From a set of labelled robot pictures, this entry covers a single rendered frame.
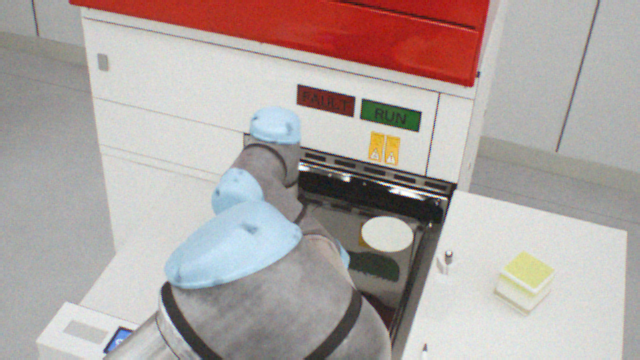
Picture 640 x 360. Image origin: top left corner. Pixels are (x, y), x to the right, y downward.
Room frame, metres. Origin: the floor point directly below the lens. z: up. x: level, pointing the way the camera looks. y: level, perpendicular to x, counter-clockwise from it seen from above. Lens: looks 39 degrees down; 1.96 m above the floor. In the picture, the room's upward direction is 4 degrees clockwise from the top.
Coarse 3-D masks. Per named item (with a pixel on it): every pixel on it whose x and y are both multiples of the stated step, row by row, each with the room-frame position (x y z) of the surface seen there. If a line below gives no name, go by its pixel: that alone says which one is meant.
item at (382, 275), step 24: (312, 192) 1.27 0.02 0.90; (336, 216) 1.20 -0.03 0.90; (360, 216) 1.21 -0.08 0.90; (384, 216) 1.21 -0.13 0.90; (360, 240) 1.14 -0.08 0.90; (360, 264) 1.07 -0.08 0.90; (384, 264) 1.08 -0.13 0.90; (408, 264) 1.08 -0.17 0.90; (360, 288) 1.01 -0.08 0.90; (384, 288) 1.01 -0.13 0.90; (384, 312) 0.96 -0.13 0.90
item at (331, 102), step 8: (304, 88) 1.32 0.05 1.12; (304, 96) 1.32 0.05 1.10; (312, 96) 1.31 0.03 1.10; (320, 96) 1.31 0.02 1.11; (328, 96) 1.31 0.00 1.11; (336, 96) 1.30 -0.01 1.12; (344, 96) 1.30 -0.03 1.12; (304, 104) 1.32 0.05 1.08; (312, 104) 1.31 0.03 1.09; (320, 104) 1.31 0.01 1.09; (328, 104) 1.30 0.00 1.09; (336, 104) 1.30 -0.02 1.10; (344, 104) 1.30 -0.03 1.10; (352, 104) 1.29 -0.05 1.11; (336, 112) 1.30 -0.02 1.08; (344, 112) 1.30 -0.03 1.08; (352, 112) 1.29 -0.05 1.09
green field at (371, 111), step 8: (368, 104) 1.28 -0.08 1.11; (376, 104) 1.28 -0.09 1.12; (368, 112) 1.28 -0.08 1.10; (376, 112) 1.28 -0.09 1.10; (384, 112) 1.28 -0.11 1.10; (392, 112) 1.27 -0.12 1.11; (400, 112) 1.27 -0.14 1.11; (408, 112) 1.26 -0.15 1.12; (376, 120) 1.28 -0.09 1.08; (384, 120) 1.28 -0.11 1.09; (392, 120) 1.27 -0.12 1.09; (400, 120) 1.27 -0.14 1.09; (408, 120) 1.26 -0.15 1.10; (416, 120) 1.26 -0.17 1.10; (408, 128) 1.26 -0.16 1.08; (416, 128) 1.26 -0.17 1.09
